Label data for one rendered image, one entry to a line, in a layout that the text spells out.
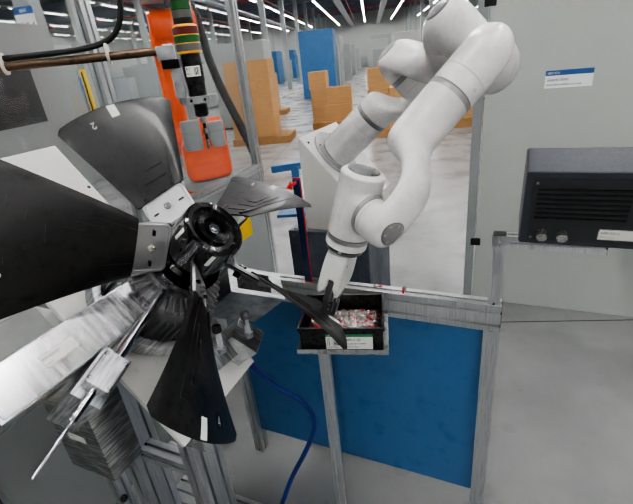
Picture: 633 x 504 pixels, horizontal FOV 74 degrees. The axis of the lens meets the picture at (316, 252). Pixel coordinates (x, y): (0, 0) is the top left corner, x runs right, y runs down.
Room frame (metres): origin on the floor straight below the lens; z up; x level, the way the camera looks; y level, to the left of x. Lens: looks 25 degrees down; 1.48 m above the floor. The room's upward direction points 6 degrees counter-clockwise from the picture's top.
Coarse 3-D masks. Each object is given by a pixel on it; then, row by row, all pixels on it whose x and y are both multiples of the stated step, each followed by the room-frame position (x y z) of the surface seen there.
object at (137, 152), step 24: (72, 120) 0.88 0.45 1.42; (96, 120) 0.89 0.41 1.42; (120, 120) 0.89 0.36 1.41; (144, 120) 0.90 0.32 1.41; (168, 120) 0.92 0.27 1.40; (72, 144) 0.85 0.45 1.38; (96, 144) 0.85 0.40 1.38; (120, 144) 0.86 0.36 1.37; (144, 144) 0.86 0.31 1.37; (168, 144) 0.87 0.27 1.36; (96, 168) 0.83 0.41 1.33; (120, 168) 0.83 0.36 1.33; (144, 168) 0.82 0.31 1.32; (168, 168) 0.83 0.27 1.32; (120, 192) 0.80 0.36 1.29; (144, 192) 0.80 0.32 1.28
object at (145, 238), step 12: (144, 228) 0.68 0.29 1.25; (156, 228) 0.69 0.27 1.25; (168, 228) 0.71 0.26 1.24; (144, 240) 0.68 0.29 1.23; (156, 240) 0.69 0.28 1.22; (168, 240) 0.70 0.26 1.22; (144, 252) 0.67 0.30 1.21; (156, 252) 0.69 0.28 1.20; (144, 264) 0.67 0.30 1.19; (156, 264) 0.69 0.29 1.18
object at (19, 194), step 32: (0, 160) 0.59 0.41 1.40; (0, 192) 0.57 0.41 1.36; (32, 192) 0.59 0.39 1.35; (64, 192) 0.61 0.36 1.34; (0, 224) 0.55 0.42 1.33; (32, 224) 0.57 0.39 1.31; (64, 224) 0.60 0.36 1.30; (96, 224) 0.62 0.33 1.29; (128, 224) 0.66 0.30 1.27; (0, 256) 0.53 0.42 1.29; (32, 256) 0.55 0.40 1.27; (64, 256) 0.58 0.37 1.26; (96, 256) 0.61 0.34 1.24; (128, 256) 0.65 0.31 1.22; (0, 288) 0.52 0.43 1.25; (32, 288) 0.54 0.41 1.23; (64, 288) 0.57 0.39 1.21
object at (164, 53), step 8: (160, 48) 0.81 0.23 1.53; (168, 48) 0.81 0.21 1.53; (160, 56) 0.81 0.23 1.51; (168, 56) 0.81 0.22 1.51; (168, 64) 0.81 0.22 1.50; (176, 64) 0.81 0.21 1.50; (176, 72) 0.81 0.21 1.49; (176, 80) 0.81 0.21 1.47; (184, 80) 0.84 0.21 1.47; (176, 88) 0.81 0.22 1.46; (184, 88) 0.81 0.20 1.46; (176, 96) 0.81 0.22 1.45; (184, 96) 0.81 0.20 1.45; (200, 96) 0.80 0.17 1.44; (208, 96) 0.81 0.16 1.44; (216, 96) 0.82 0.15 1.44; (184, 104) 0.81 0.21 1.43; (192, 104) 0.80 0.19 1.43
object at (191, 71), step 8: (184, 56) 0.82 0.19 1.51; (192, 56) 0.82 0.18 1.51; (200, 56) 0.83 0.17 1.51; (184, 64) 0.82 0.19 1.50; (192, 64) 0.82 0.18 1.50; (200, 64) 0.83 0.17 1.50; (184, 72) 0.82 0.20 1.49; (192, 72) 0.81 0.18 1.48; (200, 72) 0.82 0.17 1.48; (192, 80) 0.82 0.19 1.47; (200, 80) 0.82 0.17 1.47; (192, 88) 0.82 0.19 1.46; (200, 88) 0.82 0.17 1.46; (192, 96) 0.82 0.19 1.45; (200, 104) 0.82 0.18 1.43; (200, 112) 0.82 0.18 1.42
